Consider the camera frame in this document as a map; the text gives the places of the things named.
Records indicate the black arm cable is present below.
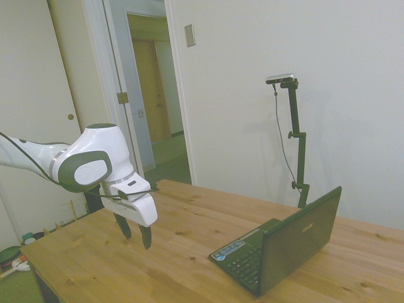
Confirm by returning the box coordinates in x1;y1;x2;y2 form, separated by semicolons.
0;132;160;200

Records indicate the wooden hallway door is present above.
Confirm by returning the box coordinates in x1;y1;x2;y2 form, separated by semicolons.
132;39;172;143

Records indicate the black camera stand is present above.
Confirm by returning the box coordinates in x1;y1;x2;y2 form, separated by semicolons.
278;78;311;210

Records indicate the green round container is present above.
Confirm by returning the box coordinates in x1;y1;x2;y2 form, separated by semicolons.
0;246;23;264

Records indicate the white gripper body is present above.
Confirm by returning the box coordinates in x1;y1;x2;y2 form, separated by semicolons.
99;184;159;228

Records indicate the grey camera cable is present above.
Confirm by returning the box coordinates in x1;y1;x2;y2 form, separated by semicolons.
272;83;301;191

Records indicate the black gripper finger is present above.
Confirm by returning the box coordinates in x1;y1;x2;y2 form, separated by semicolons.
136;223;153;251
113;212;133;241

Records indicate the white open door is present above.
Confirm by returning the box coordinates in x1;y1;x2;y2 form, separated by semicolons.
0;0;116;222

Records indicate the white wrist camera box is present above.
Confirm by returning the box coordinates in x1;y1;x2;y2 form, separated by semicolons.
110;177;152;201

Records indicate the silver exterior camera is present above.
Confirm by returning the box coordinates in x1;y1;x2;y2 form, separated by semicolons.
265;73;298;86

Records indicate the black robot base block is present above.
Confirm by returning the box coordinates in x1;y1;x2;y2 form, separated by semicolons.
83;188;105;216

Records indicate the white scoop with handle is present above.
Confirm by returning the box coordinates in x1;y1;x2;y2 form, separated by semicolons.
0;259;32;279

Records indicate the black ASUS laptop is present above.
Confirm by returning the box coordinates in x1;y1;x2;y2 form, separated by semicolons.
208;186;343;298

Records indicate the wooden dish rack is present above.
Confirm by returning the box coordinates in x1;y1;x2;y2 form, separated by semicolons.
54;199;88;229

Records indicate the metal light switch plate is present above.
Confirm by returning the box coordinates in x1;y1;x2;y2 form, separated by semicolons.
184;24;196;49

